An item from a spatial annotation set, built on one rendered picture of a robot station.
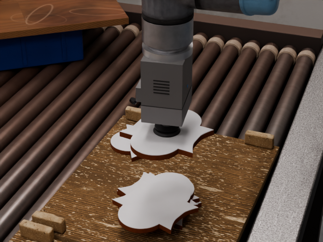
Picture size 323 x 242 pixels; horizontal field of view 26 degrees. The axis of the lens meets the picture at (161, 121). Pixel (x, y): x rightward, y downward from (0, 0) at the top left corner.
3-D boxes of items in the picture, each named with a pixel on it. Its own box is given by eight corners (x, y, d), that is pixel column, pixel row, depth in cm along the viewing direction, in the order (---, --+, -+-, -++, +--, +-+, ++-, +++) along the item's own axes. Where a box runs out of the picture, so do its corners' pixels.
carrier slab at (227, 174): (279, 152, 143) (279, 146, 143) (219, 285, 111) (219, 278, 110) (123, 121, 154) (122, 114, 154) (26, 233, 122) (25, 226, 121)
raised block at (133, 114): (152, 121, 151) (152, 109, 150) (149, 125, 150) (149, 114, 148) (127, 115, 153) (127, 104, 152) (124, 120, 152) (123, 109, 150)
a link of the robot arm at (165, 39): (135, 23, 98) (149, 2, 105) (136, 53, 101) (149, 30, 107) (188, 28, 97) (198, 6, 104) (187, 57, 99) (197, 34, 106)
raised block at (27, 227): (55, 239, 118) (54, 226, 116) (50, 246, 116) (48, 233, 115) (25, 230, 120) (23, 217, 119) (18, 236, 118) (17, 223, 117)
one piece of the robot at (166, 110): (135, 12, 107) (137, 105, 115) (119, 35, 99) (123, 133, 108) (198, 18, 105) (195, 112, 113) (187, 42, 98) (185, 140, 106)
